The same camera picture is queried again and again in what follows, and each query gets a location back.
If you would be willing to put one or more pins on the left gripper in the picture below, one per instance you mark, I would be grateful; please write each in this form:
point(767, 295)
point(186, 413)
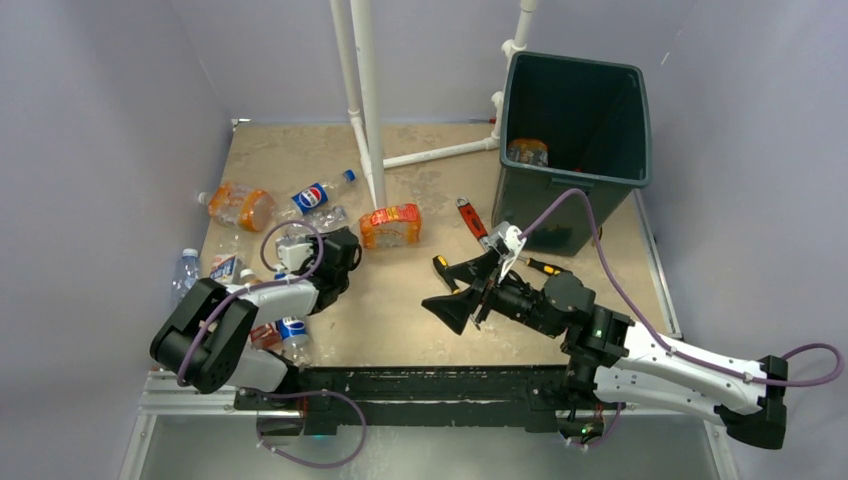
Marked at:
point(324, 235)

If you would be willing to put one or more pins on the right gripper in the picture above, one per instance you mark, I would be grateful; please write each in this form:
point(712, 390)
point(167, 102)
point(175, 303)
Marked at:
point(455, 309)

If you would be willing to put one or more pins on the red label squat bottle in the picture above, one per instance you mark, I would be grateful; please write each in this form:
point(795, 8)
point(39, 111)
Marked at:
point(394, 226)

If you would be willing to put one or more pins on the orange juice bottle white cap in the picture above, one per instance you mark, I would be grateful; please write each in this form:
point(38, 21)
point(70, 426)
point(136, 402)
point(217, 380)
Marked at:
point(528, 151)

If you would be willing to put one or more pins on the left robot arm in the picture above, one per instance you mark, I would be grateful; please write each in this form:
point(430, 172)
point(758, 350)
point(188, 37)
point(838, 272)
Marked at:
point(206, 339)

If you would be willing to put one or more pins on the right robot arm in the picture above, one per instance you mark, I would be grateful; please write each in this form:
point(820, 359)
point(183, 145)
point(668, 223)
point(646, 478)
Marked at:
point(614, 359)

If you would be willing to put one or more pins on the dark green plastic bin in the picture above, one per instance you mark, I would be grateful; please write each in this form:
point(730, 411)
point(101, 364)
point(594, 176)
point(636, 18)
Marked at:
point(594, 118)

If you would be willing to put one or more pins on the yellow black screwdriver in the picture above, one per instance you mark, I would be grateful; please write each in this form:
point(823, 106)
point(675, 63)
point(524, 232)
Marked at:
point(543, 267)
point(441, 267)

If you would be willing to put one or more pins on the crushed clear bottle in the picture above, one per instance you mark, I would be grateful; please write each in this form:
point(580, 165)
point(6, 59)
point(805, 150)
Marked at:
point(323, 220)

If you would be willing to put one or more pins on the pepsi bottle blue cap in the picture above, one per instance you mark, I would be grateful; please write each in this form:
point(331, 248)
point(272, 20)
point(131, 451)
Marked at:
point(316, 195)

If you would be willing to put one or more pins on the red adjustable wrench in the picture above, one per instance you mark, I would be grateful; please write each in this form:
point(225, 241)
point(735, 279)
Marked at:
point(473, 221)

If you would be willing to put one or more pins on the orange label bottle far left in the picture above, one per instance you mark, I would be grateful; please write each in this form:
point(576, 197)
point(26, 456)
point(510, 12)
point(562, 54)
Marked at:
point(239, 206)

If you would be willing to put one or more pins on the pepsi bottle near base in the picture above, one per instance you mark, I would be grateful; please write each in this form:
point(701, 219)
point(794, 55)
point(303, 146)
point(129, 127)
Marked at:
point(295, 339)

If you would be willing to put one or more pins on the blue white label bottle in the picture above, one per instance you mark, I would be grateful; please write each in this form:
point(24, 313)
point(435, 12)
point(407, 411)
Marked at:
point(225, 268)

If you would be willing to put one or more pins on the clear water bottle left edge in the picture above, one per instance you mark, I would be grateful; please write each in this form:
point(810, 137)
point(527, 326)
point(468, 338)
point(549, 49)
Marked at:
point(185, 275)

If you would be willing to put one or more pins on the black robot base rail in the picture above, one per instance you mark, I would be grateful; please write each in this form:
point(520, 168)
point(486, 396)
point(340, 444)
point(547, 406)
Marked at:
point(536, 398)

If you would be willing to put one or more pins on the white pvc pipe frame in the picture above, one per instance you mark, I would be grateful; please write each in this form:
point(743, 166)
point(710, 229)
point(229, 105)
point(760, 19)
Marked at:
point(356, 49)

